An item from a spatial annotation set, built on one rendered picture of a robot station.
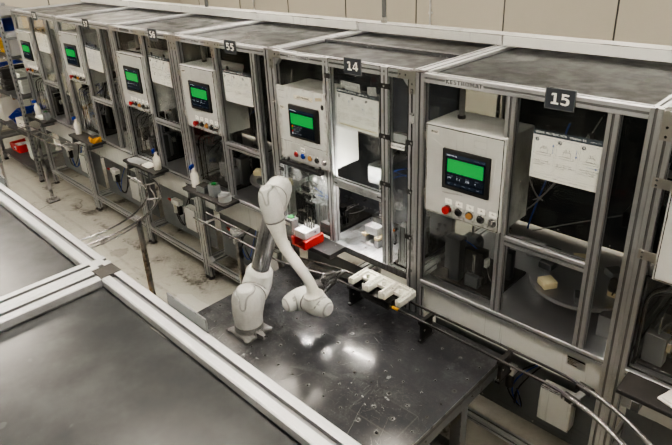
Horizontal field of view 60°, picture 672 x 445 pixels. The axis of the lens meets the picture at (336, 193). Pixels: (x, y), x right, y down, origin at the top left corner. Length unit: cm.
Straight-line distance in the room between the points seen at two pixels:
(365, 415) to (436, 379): 41
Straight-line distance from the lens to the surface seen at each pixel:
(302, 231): 349
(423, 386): 290
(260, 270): 322
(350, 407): 279
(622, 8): 615
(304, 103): 337
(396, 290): 319
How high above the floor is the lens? 263
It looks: 24 degrees down
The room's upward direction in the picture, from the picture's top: 3 degrees counter-clockwise
